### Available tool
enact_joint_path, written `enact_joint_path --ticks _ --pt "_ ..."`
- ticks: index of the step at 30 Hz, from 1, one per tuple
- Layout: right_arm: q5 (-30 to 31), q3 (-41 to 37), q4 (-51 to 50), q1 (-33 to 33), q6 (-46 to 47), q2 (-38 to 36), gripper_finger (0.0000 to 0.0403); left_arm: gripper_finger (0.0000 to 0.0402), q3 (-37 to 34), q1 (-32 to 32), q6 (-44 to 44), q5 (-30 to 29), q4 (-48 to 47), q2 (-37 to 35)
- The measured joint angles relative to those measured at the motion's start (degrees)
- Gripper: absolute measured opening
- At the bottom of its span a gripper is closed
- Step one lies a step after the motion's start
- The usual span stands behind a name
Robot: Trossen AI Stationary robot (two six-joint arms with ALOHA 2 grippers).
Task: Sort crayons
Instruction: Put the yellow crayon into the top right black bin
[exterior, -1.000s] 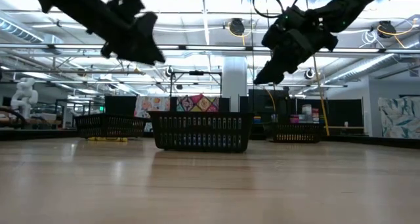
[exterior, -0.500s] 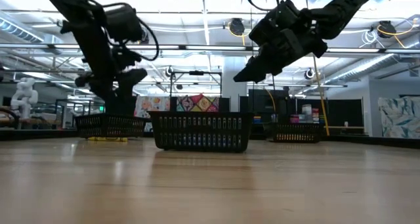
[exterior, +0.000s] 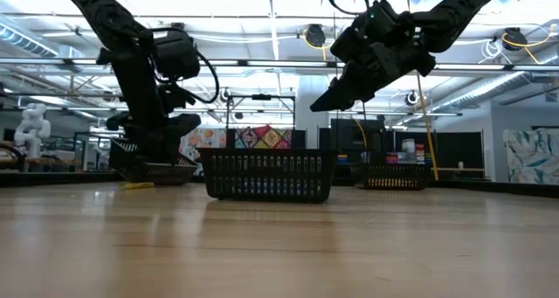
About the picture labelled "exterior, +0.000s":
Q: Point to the yellow crayon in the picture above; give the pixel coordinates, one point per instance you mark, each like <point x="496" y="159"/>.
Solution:
<point x="140" y="185"/>

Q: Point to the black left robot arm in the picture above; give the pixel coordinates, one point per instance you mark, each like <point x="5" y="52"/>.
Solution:
<point x="126" y="49"/>

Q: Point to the black metal frame stand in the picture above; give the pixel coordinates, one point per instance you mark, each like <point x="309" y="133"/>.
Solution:
<point x="261" y="97"/>

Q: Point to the leaf patterned wall panel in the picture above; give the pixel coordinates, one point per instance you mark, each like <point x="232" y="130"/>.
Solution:
<point x="530" y="158"/>

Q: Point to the white robot figure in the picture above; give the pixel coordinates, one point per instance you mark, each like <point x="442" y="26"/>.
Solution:
<point x="31" y="129"/>

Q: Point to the overhead light bar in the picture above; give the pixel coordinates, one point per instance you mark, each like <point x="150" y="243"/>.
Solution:
<point x="284" y="64"/>

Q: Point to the clear plastic jar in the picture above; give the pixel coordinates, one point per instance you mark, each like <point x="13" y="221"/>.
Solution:
<point x="409" y="149"/>

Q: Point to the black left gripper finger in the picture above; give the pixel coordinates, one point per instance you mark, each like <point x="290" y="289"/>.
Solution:
<point x="166" y="145"/>
<point x="142" y="147"/>

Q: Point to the white pillar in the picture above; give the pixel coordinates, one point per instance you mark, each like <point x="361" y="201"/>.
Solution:
<point x="312" y="119"/>

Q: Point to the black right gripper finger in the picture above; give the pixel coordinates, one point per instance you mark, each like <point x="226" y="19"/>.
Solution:
<point x="349" y="90"/>

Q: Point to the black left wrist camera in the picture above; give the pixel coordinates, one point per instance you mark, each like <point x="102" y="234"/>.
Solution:
<point x="177" y="53"/>

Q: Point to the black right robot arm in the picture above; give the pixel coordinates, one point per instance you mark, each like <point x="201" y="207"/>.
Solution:
<point x="454" y="14"/>

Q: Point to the red orange container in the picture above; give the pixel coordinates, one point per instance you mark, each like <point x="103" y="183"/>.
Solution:
<point x="392" y="158"/>

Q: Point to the black slotted plastic basket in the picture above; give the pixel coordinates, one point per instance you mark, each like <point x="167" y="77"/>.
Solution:
<point x="148" y="173"/>
<point x="266" y="175"/>
<point x="397" y="175"/>

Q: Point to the red white can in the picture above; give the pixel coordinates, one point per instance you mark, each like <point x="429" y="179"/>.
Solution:
<point x="420" y="154"/>

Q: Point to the black cabinet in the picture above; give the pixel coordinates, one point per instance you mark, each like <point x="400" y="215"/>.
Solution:
<point x="349" y="134"/>

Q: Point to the colourful patchwork cloth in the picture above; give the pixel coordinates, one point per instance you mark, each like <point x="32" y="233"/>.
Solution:
<point x="264" y="137"/>

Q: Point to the floral patterned cloth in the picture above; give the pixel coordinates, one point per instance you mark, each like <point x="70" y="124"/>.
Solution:
<point x="205" y="138"/>

